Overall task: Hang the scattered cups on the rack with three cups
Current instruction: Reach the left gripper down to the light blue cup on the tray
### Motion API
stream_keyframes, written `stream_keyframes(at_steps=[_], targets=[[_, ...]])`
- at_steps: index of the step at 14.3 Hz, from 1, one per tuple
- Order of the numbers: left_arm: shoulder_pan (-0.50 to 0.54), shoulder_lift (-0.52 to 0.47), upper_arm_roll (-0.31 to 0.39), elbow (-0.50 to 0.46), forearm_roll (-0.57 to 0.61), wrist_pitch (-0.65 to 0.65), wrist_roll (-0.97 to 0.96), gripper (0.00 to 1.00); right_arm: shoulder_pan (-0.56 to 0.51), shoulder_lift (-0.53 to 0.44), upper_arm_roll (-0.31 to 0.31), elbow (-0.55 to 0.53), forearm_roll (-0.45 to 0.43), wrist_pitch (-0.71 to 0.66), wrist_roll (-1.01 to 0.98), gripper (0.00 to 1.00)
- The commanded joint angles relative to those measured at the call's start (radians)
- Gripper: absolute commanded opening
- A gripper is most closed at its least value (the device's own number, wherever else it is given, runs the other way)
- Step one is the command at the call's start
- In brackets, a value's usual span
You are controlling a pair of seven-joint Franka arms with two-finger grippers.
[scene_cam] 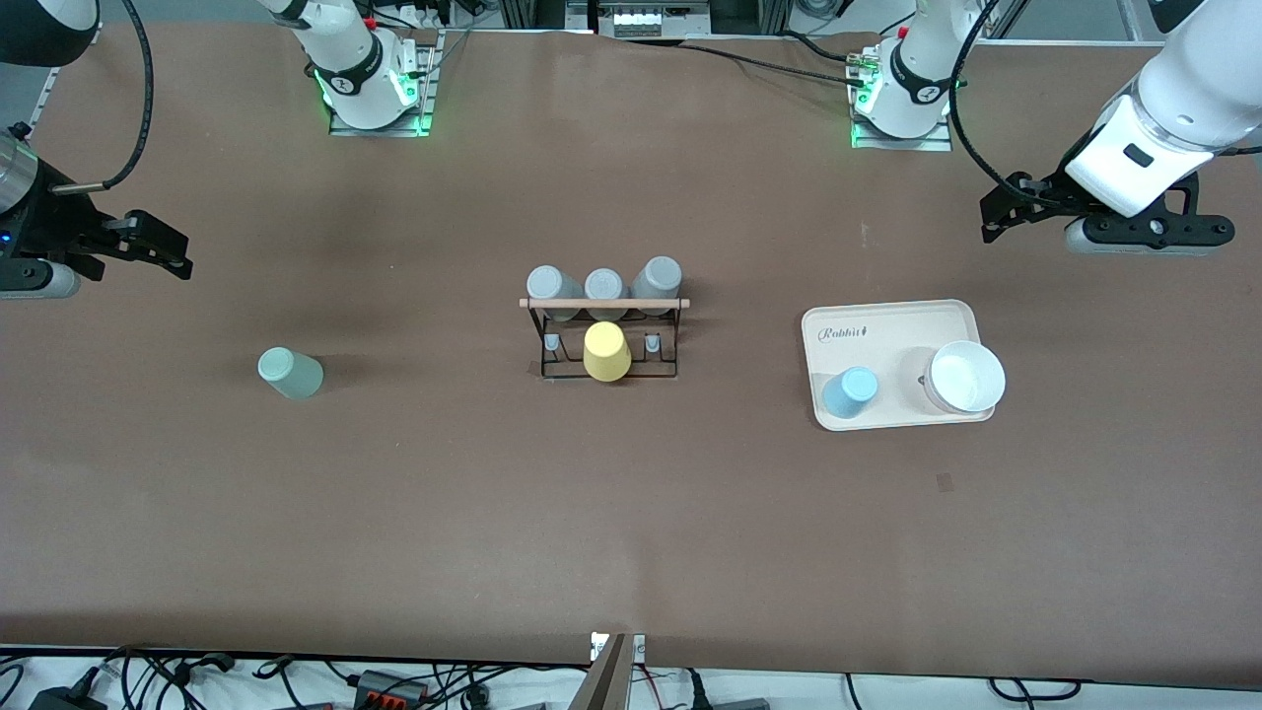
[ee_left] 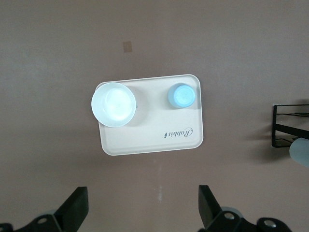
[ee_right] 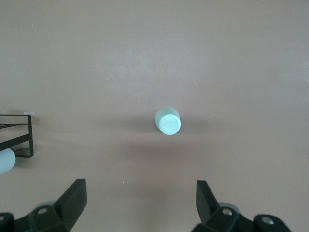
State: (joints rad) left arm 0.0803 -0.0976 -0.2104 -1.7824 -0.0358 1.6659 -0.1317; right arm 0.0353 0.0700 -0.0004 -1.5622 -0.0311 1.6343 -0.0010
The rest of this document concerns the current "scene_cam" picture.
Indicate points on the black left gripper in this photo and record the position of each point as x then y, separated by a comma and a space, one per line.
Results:
1043, 200

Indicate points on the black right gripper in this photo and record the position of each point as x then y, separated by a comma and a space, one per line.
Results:
47, 229

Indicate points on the mint green cup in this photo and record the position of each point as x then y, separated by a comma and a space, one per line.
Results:
291, 373

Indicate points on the light blue cup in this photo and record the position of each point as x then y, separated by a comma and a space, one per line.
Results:
850, 392

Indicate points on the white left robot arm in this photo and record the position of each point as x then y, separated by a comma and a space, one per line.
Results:
1173, 89

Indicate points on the white bowl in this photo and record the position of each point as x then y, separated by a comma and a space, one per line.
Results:
966, 377

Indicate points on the beige plastic tray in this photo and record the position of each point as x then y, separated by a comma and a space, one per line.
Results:
887, 340

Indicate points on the grey cup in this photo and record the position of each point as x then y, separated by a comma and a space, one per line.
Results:
604, 284
552, 284
658, 278

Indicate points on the yellow cup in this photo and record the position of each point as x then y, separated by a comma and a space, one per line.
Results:
606, 353

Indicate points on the black power adapter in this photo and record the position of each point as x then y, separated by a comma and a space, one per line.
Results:
64, 699

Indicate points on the black orange power strip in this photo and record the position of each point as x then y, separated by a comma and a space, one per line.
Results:
386, 688

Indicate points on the wooden board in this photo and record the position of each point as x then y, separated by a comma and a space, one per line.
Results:
606, 675

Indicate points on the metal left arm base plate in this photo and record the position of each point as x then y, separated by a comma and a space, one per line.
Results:
942, 143

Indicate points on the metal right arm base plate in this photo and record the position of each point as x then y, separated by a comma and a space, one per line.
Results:
429, 89

